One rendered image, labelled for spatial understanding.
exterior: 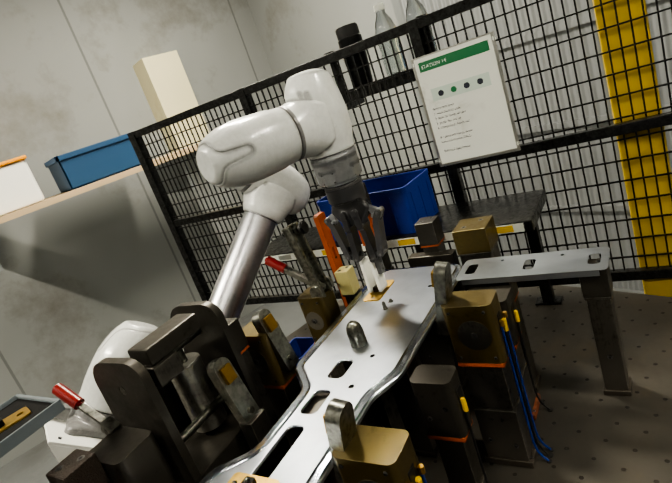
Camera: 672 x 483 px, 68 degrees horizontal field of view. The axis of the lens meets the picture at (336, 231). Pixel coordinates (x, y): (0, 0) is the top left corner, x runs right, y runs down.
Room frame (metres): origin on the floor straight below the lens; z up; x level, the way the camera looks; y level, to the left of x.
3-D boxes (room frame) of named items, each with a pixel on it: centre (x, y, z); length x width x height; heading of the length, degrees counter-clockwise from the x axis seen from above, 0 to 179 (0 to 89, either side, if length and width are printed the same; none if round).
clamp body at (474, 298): (0.78, -0.19, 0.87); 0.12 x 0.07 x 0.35; 55
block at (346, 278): (1.09, 0.01, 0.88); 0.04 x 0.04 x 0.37; 55
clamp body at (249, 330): (0.93, 0.23, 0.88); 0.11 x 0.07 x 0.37; 55
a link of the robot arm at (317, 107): (0.94, -0.03, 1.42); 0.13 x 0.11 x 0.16; 119
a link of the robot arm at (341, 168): (0.95, -0.04, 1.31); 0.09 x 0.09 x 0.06
